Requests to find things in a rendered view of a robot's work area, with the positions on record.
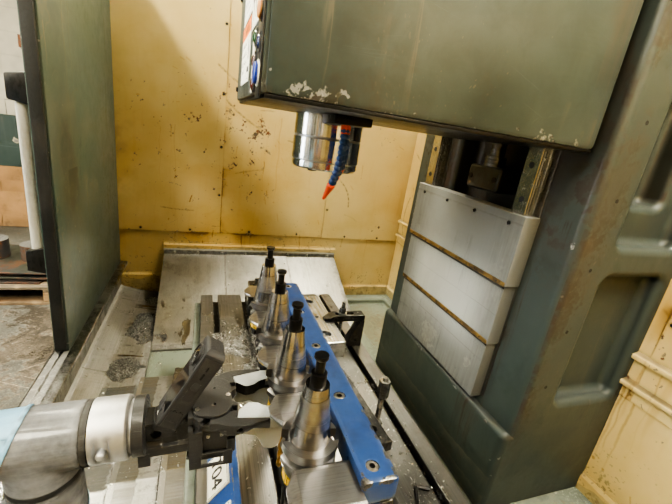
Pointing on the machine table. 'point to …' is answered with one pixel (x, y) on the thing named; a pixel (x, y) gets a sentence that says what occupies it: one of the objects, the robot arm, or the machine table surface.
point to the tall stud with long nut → (382, 395)
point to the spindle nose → (322, 144)
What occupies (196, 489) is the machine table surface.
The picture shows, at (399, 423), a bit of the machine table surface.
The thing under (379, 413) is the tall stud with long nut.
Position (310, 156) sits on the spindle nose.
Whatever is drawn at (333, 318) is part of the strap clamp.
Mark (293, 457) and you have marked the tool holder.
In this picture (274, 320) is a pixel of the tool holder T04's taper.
